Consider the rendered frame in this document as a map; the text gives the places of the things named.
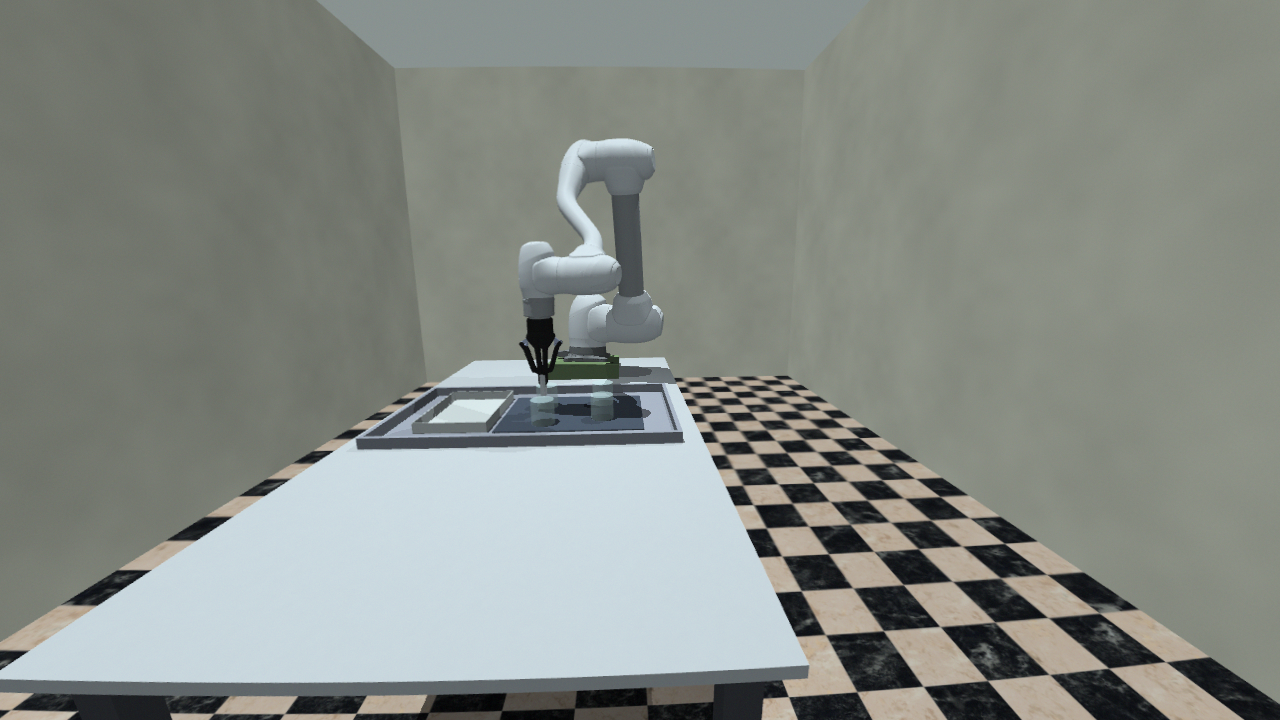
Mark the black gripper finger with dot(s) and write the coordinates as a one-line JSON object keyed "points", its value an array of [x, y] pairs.
{"points": [[524, 345], [546, 370]]}

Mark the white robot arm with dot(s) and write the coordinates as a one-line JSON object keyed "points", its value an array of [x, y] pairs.
{"points": [[623, 165]]}

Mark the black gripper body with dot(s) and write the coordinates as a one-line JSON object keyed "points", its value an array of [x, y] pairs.
{"points": [[540, 328]]}

